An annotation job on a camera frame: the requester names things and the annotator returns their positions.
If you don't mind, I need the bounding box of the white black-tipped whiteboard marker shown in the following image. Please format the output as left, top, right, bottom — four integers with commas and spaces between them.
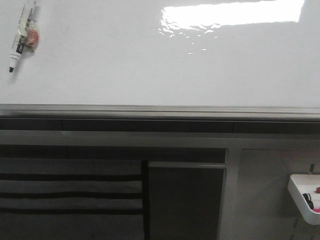
9, 0, 40, 73

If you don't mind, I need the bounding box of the dark grey panel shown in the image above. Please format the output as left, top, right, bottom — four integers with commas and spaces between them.
148, 161, 226, 240

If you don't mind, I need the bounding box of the white plastic storage tray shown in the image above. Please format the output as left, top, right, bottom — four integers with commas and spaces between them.
287, 174, 320, 226

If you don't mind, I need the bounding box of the black marker in tray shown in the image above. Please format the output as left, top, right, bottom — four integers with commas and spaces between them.
302, 193, 314, 210

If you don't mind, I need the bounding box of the white whiteboard with aluminium frame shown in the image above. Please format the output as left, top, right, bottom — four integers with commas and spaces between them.
0, 0, 320, 122

